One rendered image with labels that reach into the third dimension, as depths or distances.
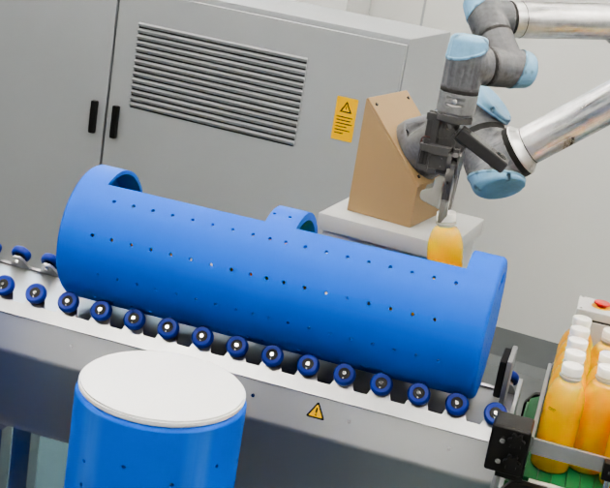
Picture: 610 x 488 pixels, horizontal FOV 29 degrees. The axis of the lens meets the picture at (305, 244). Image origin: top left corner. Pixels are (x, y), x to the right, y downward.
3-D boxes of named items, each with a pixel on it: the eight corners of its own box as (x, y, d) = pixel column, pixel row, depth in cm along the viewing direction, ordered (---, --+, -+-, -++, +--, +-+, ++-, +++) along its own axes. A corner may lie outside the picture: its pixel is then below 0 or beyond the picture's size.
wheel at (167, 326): (163, 317, 239) (160, 314, 237) (183, 321, 238) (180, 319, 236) (155, 337, 237) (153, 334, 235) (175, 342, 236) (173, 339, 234)
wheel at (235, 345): (230, 334, 235) (228, 331, 234) (252, 340, 234) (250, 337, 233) (224, 355, 234) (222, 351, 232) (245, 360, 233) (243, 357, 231)
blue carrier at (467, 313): (108, 275, 265) (123, 154, 257) (486, 371, 245) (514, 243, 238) (47, 310, 239) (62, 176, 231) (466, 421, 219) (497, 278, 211)
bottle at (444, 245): (466, 313, 234) (469, 224, 229) (432, 316, 233) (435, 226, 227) (453, 302, 241) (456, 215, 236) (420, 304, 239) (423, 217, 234)
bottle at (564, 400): (545, 452, 223) (566, 363, 217) (575, 469, 218) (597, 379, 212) (523, 460, 218) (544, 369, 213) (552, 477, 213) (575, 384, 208)
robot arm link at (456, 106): (480, 94, 227) (474, 99, 220) (475, 116, 229) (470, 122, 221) (442, 86, 229) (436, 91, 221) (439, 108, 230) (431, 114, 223)
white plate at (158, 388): (232, 435, 179) (230, 442, 180) (256, 367, 206) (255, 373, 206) (56, 402, 180) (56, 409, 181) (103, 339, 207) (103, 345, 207)
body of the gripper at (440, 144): (421, 165, 234) (433, 106, 231) (463, 174, 232) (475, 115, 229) (414, 172, 227) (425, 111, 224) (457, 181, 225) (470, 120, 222)
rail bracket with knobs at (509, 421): (487, 455, 218) (499, 405, 215) (526, 465, 217) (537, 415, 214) (480, 477, 209) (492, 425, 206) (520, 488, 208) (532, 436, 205)
